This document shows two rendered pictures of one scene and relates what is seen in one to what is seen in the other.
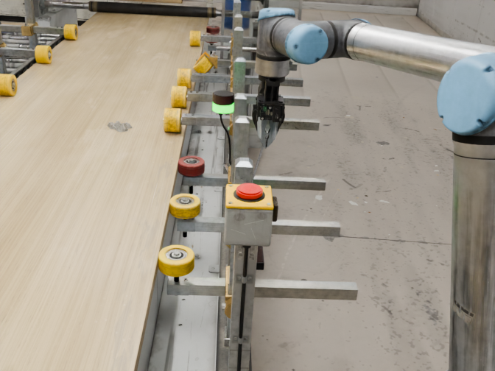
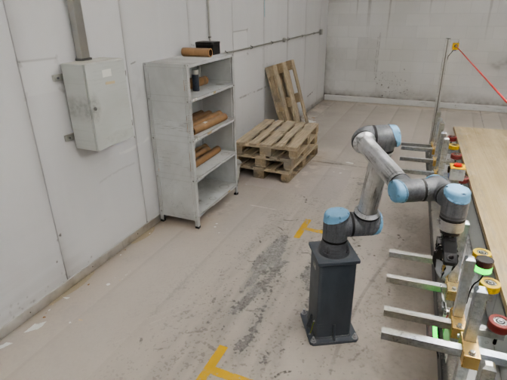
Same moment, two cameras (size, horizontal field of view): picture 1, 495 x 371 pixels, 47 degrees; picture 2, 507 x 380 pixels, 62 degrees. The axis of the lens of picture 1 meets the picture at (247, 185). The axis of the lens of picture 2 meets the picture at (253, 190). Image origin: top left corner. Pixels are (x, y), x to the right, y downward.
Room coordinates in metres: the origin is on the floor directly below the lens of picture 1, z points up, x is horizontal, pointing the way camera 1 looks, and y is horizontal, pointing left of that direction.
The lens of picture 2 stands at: (3.03, -0.19, 1.99)
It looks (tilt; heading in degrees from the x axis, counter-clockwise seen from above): 24 degrees down; 203
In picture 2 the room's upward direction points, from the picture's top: 1 degrees counter-clockwise
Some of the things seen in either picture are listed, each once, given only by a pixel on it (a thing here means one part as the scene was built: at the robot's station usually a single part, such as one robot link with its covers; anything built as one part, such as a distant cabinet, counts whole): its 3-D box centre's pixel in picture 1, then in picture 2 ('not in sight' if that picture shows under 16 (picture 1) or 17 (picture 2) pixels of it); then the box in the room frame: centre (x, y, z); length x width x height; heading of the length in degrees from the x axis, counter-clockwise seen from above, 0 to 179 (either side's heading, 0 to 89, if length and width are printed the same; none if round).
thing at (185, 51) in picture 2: not in sight; (196, 52); (-0.65, -2.30, 1.59); 0.30 x 0.08 x 0.08; 89
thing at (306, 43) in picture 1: (302, 40); (437, 189); (1.36, -0.11, 1.32); 0.12 x 0.12 x 0.09; 28
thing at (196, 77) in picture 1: (243, 79); not in sight; (2.30, 0.04, 0.95); 0.50 x 0.04 x 0.04; 93
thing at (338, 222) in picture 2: not in sight; (336, 224); (0.79, -0.59, 0.79); 0.17 x 0.15 x 0.18; 118
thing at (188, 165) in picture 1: (191, 176); (497, 332); (1.54, 0.17, 0.85); 0.08 x 0.08 x 0.11
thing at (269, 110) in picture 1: (270, 97); (447, 242); (1.45, -0.05, 1.15); 0.09 x 0.08 x 0.12; 3
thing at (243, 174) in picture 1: (238, 260); not in sight; (1.01, 0.01, 0.92); 0.04 x 0.04 x 0.48; 3
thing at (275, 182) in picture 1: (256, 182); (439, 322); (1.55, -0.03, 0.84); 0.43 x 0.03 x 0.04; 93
